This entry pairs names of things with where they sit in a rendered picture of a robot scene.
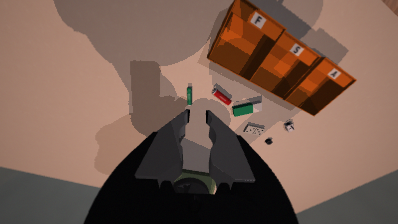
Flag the red battery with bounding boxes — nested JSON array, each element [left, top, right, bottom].
[[212, 89, 232, 105]]

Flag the green and white eraser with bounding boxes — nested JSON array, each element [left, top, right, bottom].
[[232, 100, 262, 117]]

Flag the white domino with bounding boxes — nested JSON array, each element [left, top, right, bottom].
[[244, 124, 265, 136]]

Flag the orange rack of bins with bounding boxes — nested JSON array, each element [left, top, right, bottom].
[[207, 0, 357, 116]]

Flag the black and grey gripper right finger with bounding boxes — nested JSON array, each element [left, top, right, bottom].
[[206, 110, 299, 224]]

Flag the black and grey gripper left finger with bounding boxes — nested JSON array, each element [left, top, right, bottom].
[[83, 109, 190, 224]]

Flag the green battery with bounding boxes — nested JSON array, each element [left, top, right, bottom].
[[187, 87, 192, 106]]

